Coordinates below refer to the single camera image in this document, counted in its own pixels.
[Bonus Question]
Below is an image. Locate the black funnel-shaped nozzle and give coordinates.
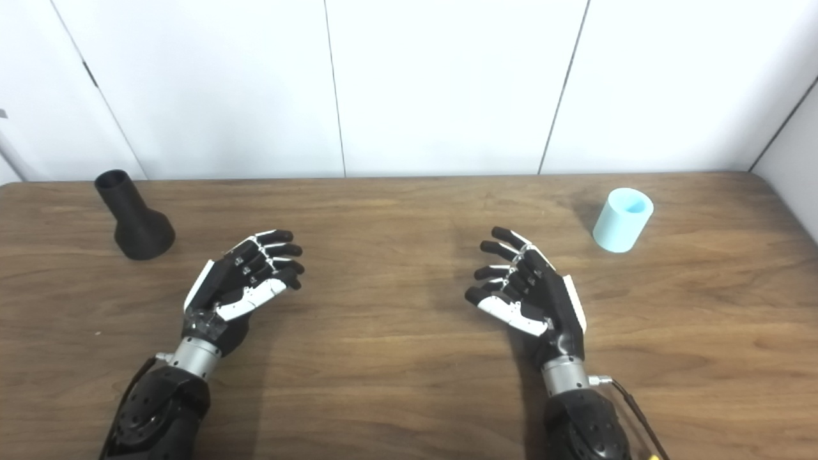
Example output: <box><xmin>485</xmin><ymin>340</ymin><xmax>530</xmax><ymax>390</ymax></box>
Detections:
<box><xmin>95</xmin><ymin>169</ymin><xmax>176</xmax><ymax>261</ymax></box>

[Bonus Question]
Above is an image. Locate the light blue cylinder cup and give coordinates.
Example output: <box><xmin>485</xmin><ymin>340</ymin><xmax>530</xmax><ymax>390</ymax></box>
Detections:
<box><xmin>592</xmin><ymin>187</ymin><xmax>654</xmax><ymax>254</ymax></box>

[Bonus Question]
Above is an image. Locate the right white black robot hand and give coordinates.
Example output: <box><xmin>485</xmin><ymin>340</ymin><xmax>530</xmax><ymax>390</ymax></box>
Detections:
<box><xmin>464</xmin><ymin>226</ymin><xmax>587</xmax><ymax>371</ymax></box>

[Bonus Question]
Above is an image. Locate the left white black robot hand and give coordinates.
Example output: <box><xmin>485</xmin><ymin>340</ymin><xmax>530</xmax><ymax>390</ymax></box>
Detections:
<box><xmin>181</xmin><ymin>229</ymin><xmax>305</xmax><ymax>358</ymax></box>

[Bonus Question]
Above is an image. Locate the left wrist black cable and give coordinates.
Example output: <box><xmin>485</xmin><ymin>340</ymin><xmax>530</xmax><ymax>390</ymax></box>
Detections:
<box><xmin>101</xmin><ymin>353</ymin><xmax>174</xmax><ymax>460</ymax></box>

